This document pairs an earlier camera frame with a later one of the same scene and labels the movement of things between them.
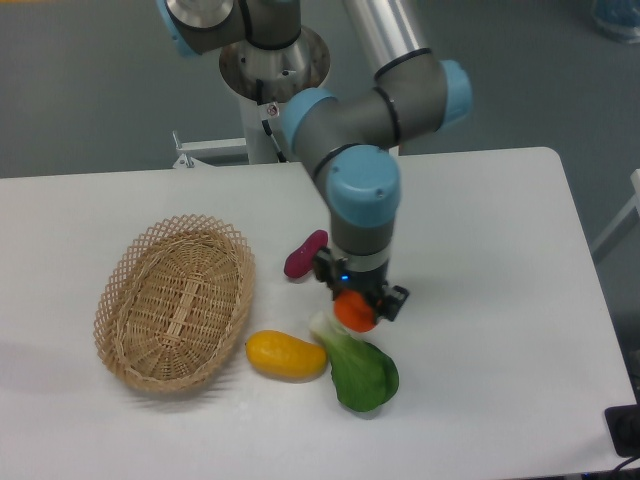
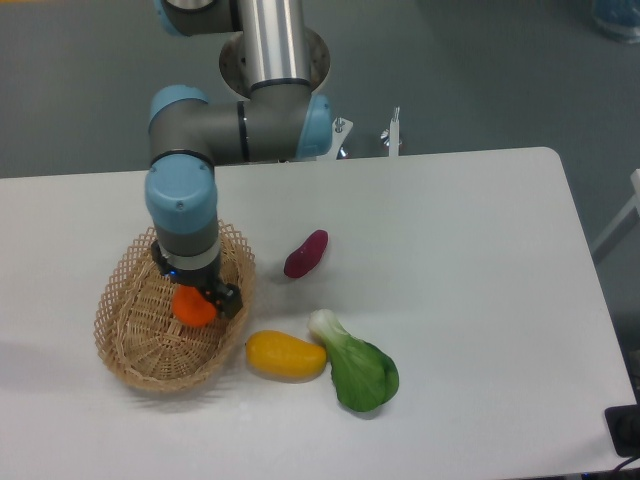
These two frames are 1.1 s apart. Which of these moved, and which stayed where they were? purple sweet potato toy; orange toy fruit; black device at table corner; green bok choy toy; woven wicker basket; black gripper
Moved: black gripper; orange toy fruit
Stayed: green bok choy toy; purple sweet potato toy; woven wicker basket; black device at table corner
